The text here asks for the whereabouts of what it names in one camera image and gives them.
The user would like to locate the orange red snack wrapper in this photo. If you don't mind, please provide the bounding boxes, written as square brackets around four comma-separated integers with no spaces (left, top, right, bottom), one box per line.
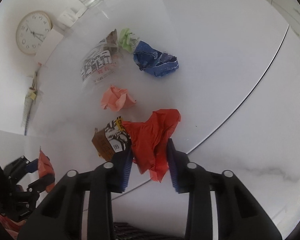
[38,149,55,193]

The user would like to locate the red paper bag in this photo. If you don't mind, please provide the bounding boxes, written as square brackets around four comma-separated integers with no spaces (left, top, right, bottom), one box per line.
[122,109,181,182]

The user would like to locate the brown patterned snack packet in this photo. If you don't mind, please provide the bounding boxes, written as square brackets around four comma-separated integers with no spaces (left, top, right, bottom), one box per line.
[91,116,130,161]

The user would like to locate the pink crumpled paper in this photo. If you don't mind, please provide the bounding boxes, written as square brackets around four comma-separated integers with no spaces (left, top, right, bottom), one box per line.
[101,85,136,112]

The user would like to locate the white rectangular box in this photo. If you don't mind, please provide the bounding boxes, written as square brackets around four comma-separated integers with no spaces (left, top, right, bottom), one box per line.
[34,25,64,66]

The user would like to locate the green crumpled paper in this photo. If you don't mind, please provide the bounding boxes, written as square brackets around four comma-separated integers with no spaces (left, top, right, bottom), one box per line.
[118,28,139,53]

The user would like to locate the blue crumpled wrapper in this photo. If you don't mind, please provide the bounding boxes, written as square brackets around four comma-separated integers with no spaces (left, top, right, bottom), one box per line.
[133,41,179,77]

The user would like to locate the white wall clock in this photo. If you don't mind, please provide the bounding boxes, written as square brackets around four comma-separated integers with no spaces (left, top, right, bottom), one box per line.
[15,10,53,55]

